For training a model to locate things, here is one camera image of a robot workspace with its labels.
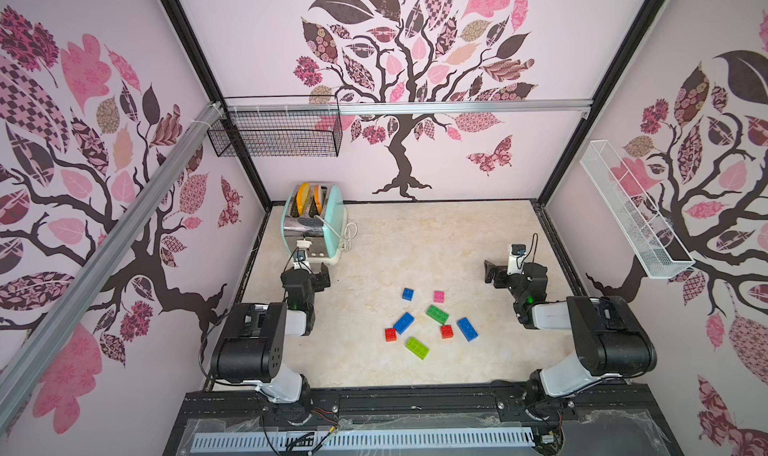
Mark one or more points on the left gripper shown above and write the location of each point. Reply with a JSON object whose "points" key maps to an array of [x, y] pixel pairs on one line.
{"points": [[320, 279]]}

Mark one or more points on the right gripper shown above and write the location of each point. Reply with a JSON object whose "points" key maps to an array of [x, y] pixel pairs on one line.
{"points": [[501, 272]]}

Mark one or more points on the dark green lego brick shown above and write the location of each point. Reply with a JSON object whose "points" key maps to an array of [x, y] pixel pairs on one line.
{"points": [[437, 314]]}

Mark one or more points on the long blue lego brick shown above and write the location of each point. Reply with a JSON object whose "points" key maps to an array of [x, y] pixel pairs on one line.
{"points": [[403, 323]]}

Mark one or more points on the lime green lego brick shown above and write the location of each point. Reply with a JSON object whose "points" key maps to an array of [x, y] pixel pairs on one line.
{"points": [[417, 348]]}

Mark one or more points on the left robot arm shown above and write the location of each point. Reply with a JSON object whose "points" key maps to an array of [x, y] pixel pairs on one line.
{"points": [[249, 351]]}

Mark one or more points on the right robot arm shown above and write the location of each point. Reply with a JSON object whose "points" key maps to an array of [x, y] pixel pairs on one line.
{"points": [[609, 341]]}

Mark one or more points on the right blue lego brick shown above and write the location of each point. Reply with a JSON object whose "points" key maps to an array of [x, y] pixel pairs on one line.
{"points": [[467, 329]]}

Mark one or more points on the right red lego brick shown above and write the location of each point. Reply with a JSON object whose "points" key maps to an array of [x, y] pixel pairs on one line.
{"points": [[446, 331]]}

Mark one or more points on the red lego brick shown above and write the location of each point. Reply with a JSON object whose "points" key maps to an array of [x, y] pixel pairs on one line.
{"points": [[390, 335], [446, 331]]}

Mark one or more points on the left red lego brick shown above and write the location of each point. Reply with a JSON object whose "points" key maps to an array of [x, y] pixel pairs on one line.
{"points": [[390, 335]]}

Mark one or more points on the mint green toaster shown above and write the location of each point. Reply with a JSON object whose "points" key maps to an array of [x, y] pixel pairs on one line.
{"points": [[316, 211]]}

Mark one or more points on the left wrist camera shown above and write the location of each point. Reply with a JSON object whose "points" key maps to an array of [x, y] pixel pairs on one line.
{"points": [[301, 253]]}

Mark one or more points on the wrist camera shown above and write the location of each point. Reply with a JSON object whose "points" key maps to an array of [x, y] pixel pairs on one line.
{"points": [[301, 253], [516, 257]]}

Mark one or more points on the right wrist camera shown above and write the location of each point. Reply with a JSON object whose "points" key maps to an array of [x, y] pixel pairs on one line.
{"points": [[516, 257]]}

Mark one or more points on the black wire basket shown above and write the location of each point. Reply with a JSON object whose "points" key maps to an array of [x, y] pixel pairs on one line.
{"points": [[279, 126]]}

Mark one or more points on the white slotted cable duct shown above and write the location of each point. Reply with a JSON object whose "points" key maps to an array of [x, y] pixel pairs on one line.
{"points": [[272, 442]]}

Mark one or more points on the white wire shelf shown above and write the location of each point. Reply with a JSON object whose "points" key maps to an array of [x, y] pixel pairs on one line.
{"points": [[624, 185]]}

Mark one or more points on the aluminium frame bar back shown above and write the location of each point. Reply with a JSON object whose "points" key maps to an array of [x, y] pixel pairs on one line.
{"points": [[549, 105]]}

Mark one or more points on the aluminium frame bar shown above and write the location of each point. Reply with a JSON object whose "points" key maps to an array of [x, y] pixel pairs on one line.
{"points": [[549, 105], [40, 349]]}

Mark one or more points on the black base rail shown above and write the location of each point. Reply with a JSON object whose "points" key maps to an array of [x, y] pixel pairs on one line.
{"points": [[614, 418]]}

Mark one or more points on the aluminium frame bar left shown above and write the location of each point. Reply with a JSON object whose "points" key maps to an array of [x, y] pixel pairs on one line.
{"points": [[40, 349]]}

